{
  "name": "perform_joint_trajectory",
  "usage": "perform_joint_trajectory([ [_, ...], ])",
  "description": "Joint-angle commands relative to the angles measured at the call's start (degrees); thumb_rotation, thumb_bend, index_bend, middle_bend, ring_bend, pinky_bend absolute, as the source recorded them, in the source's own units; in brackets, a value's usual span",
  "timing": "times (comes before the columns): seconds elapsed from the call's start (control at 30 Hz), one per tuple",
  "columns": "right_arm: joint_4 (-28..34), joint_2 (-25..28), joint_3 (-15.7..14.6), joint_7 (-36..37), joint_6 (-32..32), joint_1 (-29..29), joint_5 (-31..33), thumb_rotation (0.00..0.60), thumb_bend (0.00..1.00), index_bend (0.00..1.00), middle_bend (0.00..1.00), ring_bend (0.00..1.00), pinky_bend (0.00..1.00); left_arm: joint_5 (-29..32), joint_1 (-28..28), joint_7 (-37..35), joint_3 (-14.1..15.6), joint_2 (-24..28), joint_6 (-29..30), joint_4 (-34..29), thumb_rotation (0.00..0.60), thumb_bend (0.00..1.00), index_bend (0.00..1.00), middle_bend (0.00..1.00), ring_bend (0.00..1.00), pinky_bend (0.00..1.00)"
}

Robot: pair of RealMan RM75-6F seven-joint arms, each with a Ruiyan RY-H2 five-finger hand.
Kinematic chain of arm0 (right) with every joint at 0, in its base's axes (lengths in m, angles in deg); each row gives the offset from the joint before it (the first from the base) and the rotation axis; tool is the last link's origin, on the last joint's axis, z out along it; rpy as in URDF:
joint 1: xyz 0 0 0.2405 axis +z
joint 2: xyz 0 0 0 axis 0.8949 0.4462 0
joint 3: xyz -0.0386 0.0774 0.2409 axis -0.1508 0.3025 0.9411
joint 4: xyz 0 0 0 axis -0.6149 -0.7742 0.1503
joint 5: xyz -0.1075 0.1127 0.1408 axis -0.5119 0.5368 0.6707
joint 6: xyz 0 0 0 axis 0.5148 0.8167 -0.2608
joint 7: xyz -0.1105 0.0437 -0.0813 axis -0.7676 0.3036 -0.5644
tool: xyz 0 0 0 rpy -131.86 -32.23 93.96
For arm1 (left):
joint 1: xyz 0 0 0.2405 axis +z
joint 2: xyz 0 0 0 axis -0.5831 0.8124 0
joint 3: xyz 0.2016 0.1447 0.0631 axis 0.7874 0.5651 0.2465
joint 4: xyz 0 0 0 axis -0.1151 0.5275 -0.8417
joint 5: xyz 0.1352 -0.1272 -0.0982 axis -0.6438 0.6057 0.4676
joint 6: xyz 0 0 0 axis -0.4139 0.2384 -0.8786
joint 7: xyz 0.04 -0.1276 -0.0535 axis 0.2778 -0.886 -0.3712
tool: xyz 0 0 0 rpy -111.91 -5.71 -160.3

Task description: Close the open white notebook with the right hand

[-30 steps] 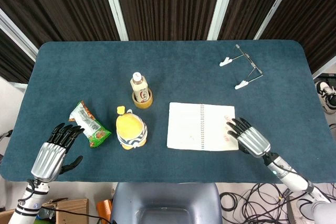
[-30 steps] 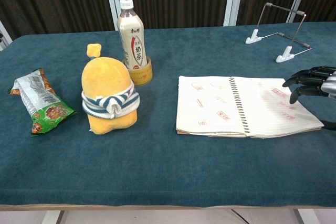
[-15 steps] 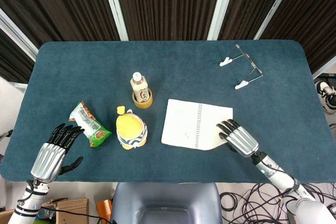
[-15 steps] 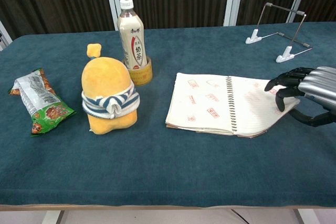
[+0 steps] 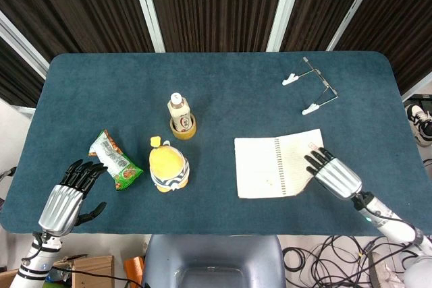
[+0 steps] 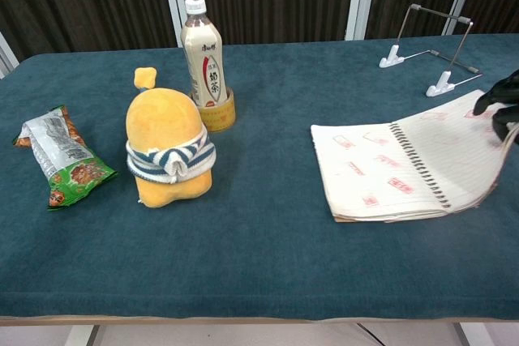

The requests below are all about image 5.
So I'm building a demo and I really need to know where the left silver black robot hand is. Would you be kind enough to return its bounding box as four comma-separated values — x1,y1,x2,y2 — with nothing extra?
38,159,109,237

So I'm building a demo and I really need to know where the blue felt table mat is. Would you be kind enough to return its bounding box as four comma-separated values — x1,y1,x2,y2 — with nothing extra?
0,51,432,237

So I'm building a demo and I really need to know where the orange foam roll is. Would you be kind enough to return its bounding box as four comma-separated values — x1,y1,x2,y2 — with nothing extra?
123,256,145,288

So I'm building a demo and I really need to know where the black white sneaker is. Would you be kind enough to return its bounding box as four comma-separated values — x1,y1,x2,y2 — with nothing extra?
404,103,432,148

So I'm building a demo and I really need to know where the black cable bundle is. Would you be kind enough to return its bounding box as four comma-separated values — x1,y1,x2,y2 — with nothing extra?
281,233,432,288

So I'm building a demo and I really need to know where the metal wire book stand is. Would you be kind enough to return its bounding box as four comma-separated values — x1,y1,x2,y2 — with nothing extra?
281,56,340,116

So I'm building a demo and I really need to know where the milk tea bottle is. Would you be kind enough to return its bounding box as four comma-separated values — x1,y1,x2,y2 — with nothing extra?
167,92,192,133

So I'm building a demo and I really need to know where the yellow plush duck toy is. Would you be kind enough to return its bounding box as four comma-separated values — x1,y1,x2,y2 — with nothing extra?
148,136,190,194

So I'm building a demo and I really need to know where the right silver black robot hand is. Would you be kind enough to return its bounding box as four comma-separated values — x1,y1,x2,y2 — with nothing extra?
304,146,363,200

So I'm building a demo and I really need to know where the green snack bag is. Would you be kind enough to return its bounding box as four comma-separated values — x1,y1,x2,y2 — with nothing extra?
88,129,144,191

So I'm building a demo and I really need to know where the white spiral notebook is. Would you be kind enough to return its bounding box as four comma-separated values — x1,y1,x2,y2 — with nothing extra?
234,128,327,200

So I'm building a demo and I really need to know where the cardboard box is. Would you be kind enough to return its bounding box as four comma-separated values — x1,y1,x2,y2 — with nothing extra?
0,254,115,288

